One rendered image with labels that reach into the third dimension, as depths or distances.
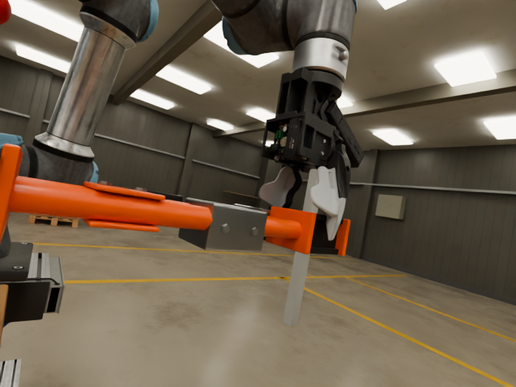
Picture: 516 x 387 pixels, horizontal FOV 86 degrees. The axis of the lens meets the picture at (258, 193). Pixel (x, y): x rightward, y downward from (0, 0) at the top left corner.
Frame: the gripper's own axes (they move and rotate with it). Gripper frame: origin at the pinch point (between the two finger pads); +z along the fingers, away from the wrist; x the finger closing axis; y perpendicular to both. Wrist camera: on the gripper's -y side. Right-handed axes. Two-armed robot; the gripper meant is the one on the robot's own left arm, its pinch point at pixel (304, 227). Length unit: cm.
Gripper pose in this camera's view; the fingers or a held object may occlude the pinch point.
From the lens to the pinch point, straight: 40.0
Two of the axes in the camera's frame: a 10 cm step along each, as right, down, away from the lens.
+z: -1.6, 9.9, -0.4
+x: 6.4, 0.7, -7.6
